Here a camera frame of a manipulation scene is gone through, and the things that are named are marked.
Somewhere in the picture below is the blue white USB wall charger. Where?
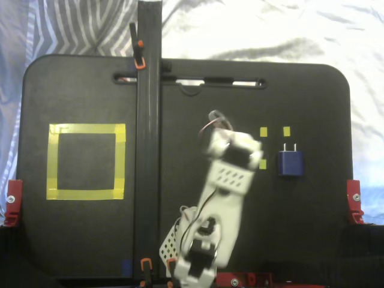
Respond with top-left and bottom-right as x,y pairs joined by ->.
277,142 -> 305,178

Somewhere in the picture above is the red post base bracket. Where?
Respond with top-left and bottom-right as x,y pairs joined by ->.
215,272 -> 253,288

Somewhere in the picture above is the long black flat bar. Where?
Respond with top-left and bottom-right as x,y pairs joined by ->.
133,0 -> 164,278

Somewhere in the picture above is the small orange spring clamp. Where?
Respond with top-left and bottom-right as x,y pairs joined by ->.
166,257 -> 178,280
140,257 -> 154,288

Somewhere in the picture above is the black orange bar clamp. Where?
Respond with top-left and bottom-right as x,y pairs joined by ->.
128,22 -> 148,71

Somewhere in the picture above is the black lap desk board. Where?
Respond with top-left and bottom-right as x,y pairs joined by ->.
0,0 -> 384,226

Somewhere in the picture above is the black curved backdrop board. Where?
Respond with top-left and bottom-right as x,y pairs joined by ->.
0,223 -> 384,288

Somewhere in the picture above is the yellow tape square outline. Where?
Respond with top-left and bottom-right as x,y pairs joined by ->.
46,122 -> 127,201

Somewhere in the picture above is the red plastic clamp bracket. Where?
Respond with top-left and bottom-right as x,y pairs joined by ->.
3,179 -> 24,227
346,179 -> 366,226

